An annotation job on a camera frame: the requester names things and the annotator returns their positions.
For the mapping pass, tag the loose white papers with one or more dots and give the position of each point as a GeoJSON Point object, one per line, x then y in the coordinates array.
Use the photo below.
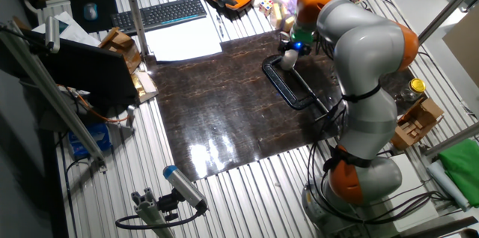
{"type": "Point", "coordinates": [78, 34]}

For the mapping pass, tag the grey computer mouse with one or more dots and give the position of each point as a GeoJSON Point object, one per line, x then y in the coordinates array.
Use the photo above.
{"type": "Point", "coordinates": [90, 11]}

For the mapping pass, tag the dark marble pattern mat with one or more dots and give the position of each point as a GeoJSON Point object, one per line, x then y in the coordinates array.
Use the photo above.
{"type": "Point", "coordinates": [209, 118]}

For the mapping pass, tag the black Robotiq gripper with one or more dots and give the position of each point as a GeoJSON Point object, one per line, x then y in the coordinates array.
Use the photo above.
{"type": "Point", "coordinates": [295, 47]}

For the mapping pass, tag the open brown cardboard box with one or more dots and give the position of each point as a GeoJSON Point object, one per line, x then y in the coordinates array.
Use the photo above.
{"type": "Point", "coordinates": [415, 124]}

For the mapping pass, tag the small brown cardboard carton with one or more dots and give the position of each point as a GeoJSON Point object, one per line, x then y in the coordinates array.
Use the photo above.
{"type": "Point", "coordinates": [121, 45]}

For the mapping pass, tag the diagonal aluminium frame bar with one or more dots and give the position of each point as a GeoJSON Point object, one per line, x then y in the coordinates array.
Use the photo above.
{"type": "Point", "coordinates": [445, 11]}

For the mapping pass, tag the glass jar gold lid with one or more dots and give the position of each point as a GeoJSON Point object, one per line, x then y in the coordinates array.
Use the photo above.
{"type": "Point", "coordinates": [411, 92]}

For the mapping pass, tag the silver camera blue cap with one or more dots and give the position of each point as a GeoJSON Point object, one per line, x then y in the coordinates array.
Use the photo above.
{"type": "Point", "coordinates": [183, 185]}

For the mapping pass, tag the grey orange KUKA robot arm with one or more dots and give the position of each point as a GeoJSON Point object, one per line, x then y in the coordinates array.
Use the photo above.
{"type": "Point", "coordinates": [366, 51]}

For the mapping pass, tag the blue tissue pack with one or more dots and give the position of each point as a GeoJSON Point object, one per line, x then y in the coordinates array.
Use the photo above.
{"type": "Point", "coordinates": [90, 138]}

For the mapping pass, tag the black flat monitor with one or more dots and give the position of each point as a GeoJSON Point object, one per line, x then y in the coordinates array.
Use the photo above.
{"type": "Point", "coordinates": [86, 69]}

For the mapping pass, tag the brown cardboard panel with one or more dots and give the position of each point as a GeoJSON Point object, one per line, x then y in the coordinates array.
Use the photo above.
{"type": "Point", "coordinates": [464, 47]}

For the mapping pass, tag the plastic bag of sponges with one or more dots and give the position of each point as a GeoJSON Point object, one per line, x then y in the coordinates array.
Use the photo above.
{"type": "Point", "coordinates": [284, 4]}

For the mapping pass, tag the green cloth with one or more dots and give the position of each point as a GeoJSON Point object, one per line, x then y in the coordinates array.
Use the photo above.
{"type": "Point", "coordinates": [462, 170]}

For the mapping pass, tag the black mouse pad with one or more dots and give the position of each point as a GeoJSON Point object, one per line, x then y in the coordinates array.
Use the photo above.
{"type": "Point", "coordinates": [106, 6]}

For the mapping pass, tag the tall aluminium frame pole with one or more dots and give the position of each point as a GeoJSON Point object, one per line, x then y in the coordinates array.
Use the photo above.
{"type": "Point", "coordinates": [134, 13]}

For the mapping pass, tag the Rubik's cube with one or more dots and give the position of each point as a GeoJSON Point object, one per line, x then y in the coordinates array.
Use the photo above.
{"type": "Point", "coordinates": [266, 6]}

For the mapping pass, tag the long aluminium frame strut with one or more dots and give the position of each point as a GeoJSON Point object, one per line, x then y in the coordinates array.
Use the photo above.
{"type": "Point", "coordinates": [48, 92]}

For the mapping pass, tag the gold foil box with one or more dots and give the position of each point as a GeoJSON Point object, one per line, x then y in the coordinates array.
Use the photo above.
{"type": "Point", "coordinates": [144, 86]}

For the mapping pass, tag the white egg shaped ball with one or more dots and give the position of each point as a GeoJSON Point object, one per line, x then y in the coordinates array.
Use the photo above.
{"type": "Point", "coordinates": [258, 2]}

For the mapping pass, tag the small clear jar white contents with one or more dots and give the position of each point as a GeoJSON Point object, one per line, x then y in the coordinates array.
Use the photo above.
{"type": "Point", "coordinates": [287, 64]}

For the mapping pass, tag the large white paper sheet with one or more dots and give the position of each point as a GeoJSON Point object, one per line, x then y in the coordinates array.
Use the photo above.
{"type": "Point", "coordinates": [183, 41]}

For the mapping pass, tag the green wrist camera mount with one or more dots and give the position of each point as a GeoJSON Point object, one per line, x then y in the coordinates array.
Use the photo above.
{"type": "Point", "coordinates": [302, 36]}

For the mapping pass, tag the short diagonal aluminium bar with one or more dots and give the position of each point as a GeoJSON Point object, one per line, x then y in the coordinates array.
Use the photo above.
{"type": "Point", "coordinates": [453, 140]}

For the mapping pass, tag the silver camera on strut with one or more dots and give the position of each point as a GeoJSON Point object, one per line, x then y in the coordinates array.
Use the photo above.
{"type": "Point", "coordinates": [52, 34]}

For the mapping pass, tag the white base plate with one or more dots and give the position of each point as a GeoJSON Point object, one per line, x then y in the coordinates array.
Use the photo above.
{"type": "Point", "coordinates": [411, 193]}

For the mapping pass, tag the black computer keyboard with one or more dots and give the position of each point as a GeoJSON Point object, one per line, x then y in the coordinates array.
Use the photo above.
{"type": "Point", "coordinates": [161, 13]}

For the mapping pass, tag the pale blue roll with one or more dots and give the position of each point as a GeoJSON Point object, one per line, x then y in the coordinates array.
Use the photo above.
{"type": "Point", "coordinates": [447, 183]}

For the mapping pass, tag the black metal C-clamp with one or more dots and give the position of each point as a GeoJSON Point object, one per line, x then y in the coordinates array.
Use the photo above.
{"type": "Point", "coordinates": [278, 87]}

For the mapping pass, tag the short aluminium profile post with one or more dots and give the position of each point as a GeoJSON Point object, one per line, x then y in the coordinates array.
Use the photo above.
{"type": "Point", "coordinates": [147, 208]}

